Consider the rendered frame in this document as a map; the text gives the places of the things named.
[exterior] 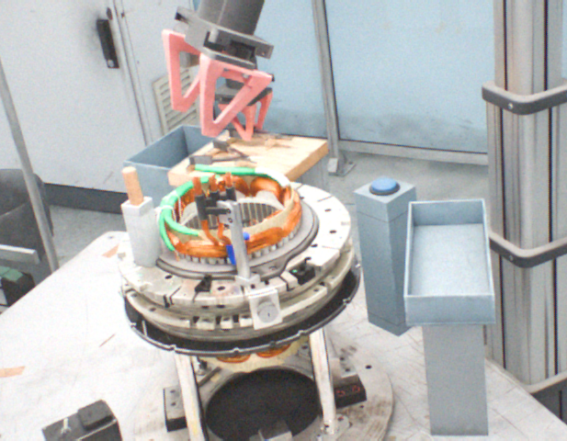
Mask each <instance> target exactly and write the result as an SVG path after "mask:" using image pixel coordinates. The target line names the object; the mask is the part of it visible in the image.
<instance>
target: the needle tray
mask: <svg viewBox="0 0 567 441"><path fill-rule="evenodd" d="M403 299H404V310H405V320H406V322H407V327H411V326H422V334H423V347H424V361H425V373H426V386H427V398H428V411H429V424H430V435H452V436H488V435H489V433H488V408H487V405H486V385H485V360H484V337H482V326H483V325H488V324H496V318H494V293H493V272H492V261H491V252H490V244H489V241H488V231H487V220H486V209H485V199H484V198H464V199H443V200H423V202H410V205H408V222H407V239H406V257H405V275H404V293H403Z"/></svg>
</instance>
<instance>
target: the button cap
mask: <svg viewBox="0 0 567 441"><path fill-rule="evenodd" d="M395 188H396V181H395V180H394V179H392V178H388V177H385V178H379V179H376V180H375V181H374V182H373V183H371V190H373V191H376V192H390V191H393V190H394V189H395Z"/></svg>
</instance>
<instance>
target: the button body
mask: <svg viewBox="0 0 567 441"><path fill-rule="evenodd" d="M394 180H395V179H394ZM374 181H375V180H374ZM374 181H371V182H370V183H368V184H366V185H364V186H363V187H361V188H360V189H358V190H356V191H355V192H354V198H355V207H356V216H357V234H359V243H360V252H361V261H362V270H363V278H364V289H365V298H366V307H367V316H368V322H370V323H372V324H374V325H376V326H378V328H380V329H383V330H385V331H387V332H389V333H391V334H395V335H397V336H400V335H402V334H403V333H406V332H407V331H408V330H410V329H411V328H413V326H411V327H407V322H406V320H405V310H404V299H403V293H404V275H405V257H406V239H407V222H408V205H410V202H416V192H415V185H412V184H408V183H405V182H402V181H399V180H395V181H396V182H398V183H400V185H401V189H400V191H399V192H396V193H394V194H392V195H389V196H376V195H373V194H370V193H369V185H370V184H371V183H373V182H374Z"/></svg>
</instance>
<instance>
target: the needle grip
mask: <svg viewBox="0 0 567 441"><path fill-rule="evenodd" d="M121 173H122V176H123V180H124V184H126V187H127V191H128V195H129V199H130V205H131V206H137V207H139V206H140V205H141V204H142V203H143V202H144V201H143V196H142V191H141V186H140V182H139V178H138V174H137V170H135V168H133V167H127V168H124V169H123V170H122V172H121Z"/></svg>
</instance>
